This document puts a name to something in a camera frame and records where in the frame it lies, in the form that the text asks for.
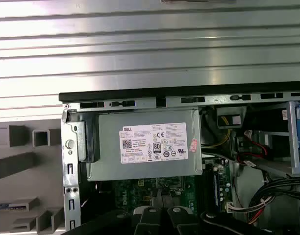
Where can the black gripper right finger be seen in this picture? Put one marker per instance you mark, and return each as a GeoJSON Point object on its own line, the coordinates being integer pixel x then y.
{"type": "Point", "coordinates": [182, 220]}

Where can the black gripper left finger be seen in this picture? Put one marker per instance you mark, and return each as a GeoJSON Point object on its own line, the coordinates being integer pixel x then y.
{"type": "Point", "coordinates": [150, 220]}

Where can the green motherboard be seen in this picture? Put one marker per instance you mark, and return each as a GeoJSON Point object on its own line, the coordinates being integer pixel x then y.
{"type": "Point", "coordinates": [130, 195]}

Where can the black RAM slot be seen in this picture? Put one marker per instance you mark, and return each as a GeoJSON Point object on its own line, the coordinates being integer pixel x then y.
{"type": "Point", "coordinates": [207, 186]}
{"type": "Point", "coordinates": [211, 186]}

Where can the RAM stick in motherboard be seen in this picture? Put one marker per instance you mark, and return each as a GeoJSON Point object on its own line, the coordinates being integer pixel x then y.
{"type": "Point", "coordinates": [216, 188]}

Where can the black open PC case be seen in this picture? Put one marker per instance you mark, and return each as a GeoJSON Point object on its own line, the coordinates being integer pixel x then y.
{"type": "Point", "coordinates": [71, 176]}

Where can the grey power supply unit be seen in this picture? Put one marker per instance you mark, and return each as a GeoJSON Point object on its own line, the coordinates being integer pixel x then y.
{"type": "Point", "coordinates": [145, 117]}

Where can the grey plastic parts rack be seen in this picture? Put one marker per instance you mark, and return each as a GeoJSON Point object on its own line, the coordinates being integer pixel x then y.
{"type": "Point", "coordinates": [22, 176]}

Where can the grey metal drive cage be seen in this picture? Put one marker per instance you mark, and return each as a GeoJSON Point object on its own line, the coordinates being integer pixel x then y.
{"type": "Point", "coordinates": [291, 137]}

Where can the blue RAM stick on rack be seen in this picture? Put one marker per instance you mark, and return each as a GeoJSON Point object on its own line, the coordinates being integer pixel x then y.
{"type": "Point", "coordinates": [7, 207]}

